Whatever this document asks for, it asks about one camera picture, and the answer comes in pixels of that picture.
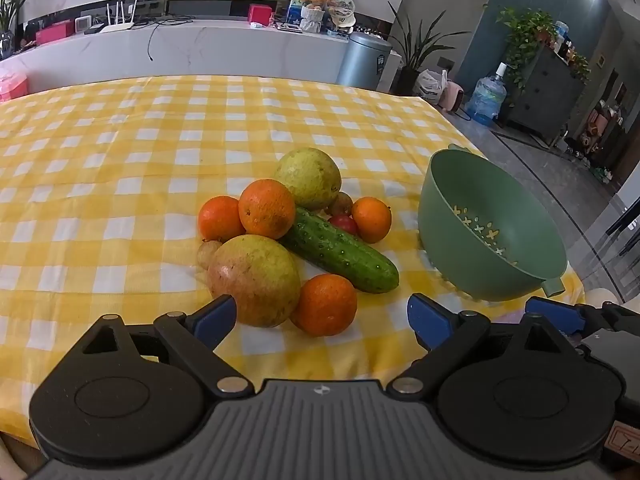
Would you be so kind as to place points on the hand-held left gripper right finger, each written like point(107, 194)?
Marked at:
point(426, 319)

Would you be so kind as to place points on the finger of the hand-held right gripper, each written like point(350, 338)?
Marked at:
point(555, 312)

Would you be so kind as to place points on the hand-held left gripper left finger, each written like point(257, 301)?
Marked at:
point(216, 319)

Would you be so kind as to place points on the large pomegranate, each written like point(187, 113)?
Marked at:
point(252, 280)

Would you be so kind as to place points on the small tan fruit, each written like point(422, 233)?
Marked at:
point(207, 252)

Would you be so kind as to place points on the orange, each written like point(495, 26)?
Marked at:
point(217, 217)
point(372, 220)
point(266, 208)
point(325, 305)

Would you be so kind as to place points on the green cucumber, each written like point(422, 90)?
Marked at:
point(345, 252)

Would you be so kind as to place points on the small red fruit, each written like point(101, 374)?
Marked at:
point(344, 224)

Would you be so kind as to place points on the green colander bowl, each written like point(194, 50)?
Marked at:
point(450, 195)

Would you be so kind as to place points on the small brown round fruit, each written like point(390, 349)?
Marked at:
point(341, 203)

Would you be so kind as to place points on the yellow-green pear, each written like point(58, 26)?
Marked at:
point(307, 175)

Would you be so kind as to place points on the cream upholstered chair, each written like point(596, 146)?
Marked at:
point(597, 296)

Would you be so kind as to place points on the black chair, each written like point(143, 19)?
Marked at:
point(622, 225)

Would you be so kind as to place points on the yellow checked tablecloth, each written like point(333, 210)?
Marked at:
point(125, 160)

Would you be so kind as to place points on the grey drawer cabinet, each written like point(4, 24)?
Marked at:
point(545, 95)

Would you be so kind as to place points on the pink heater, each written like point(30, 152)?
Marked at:
point(454, 97)

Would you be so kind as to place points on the blue water jug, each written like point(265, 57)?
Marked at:
point(487, 97)

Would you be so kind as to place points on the white plastic bag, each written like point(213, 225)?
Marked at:
point(430, 87)

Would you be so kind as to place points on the potted long-leaf plant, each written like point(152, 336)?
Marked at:
point(407, 77)

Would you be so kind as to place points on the blue-grey trash can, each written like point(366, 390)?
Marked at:
point(362, 60)

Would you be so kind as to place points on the white television console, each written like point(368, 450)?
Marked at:
point(225, 50)

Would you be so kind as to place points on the trailing green plant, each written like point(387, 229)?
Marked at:
point(525, 30)

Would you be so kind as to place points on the white router with antennas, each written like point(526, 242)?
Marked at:
point(117, 27)

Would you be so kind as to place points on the red box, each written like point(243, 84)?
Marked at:
point(262, 14)

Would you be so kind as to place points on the pink plastic container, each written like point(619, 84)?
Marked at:
point(12, 85)

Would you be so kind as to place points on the pink box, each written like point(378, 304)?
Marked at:
point(52, 32)

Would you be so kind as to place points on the spiky potted plant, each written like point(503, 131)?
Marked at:
point(7, 35)

